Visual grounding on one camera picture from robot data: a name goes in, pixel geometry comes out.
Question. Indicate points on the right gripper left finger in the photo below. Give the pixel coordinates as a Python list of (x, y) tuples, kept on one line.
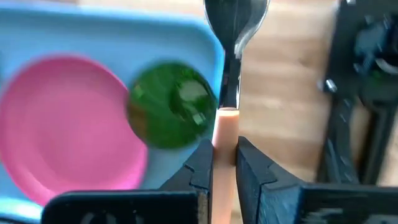
[(180, 199)]

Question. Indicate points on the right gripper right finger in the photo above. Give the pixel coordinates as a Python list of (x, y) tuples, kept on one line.
[(273, 199)]

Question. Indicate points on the green faceted glass cup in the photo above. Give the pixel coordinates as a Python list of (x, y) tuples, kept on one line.
[(161, 102)]

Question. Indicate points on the pink round plate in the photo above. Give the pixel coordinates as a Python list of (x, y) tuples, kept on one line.
[(62, 124)]

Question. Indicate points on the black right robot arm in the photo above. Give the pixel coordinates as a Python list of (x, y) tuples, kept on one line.
[(373, 46)]

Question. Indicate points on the blue plastic tray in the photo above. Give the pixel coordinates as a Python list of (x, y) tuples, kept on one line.
[(174, 28)]

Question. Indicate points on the black aluminium frame rail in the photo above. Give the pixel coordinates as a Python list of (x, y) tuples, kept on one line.
[(342, 149)]

